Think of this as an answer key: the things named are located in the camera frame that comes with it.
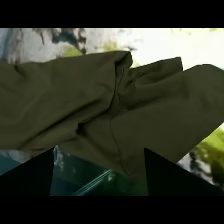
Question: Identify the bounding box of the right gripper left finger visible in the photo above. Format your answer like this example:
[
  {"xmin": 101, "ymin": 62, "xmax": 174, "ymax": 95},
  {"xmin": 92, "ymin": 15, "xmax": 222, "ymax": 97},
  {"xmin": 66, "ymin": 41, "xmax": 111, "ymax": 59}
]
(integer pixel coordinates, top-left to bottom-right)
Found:
[{"xmin": 0, "ymin": 147, "xmax": 55, "ymax": 197}]

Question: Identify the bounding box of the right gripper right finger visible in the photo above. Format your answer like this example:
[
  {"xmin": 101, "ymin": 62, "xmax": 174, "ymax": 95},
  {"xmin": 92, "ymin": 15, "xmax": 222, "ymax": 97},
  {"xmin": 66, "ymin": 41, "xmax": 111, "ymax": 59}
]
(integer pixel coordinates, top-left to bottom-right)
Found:
[{"xmin": 143, "ymin": 147, "xmax": 224, "ymax": 197}]

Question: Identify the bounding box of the olive green shirt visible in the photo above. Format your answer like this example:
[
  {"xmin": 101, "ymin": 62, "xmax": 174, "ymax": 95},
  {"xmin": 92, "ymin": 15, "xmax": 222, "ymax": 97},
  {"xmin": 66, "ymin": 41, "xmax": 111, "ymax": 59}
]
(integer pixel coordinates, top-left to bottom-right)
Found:
[{"xmin": 0, "ymin": 50, "xmax": 224, "ymax": 178}]

